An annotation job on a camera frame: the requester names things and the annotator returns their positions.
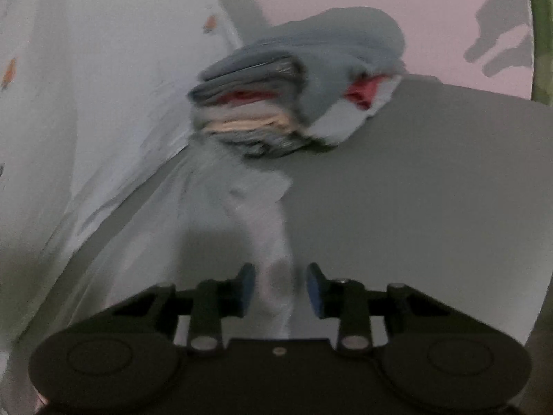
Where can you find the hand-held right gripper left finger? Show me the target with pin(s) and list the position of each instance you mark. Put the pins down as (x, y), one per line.
(247, 287)

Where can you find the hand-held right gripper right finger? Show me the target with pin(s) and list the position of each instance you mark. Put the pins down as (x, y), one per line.
(314, 289)

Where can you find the light grey garment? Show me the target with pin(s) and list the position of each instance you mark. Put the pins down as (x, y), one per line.
(255, 220)

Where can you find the stack of folded clothes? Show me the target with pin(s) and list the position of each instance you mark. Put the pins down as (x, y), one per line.
(328, 65)

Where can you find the carrot printed pale sheet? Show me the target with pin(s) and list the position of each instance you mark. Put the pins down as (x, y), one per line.
(86, 95)

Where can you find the green cloth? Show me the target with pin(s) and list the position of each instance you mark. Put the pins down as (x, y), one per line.
(542, 30)

